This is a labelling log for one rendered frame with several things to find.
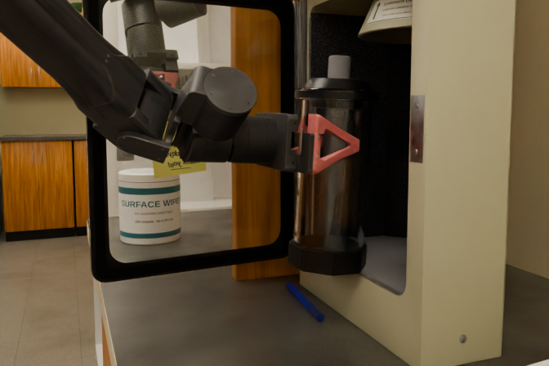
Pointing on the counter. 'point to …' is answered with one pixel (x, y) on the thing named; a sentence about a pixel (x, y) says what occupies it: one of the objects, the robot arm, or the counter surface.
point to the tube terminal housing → (441, 153)
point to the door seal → (102, 140)
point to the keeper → (417, 128)
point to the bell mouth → (390, 16)
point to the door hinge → (300, 56)
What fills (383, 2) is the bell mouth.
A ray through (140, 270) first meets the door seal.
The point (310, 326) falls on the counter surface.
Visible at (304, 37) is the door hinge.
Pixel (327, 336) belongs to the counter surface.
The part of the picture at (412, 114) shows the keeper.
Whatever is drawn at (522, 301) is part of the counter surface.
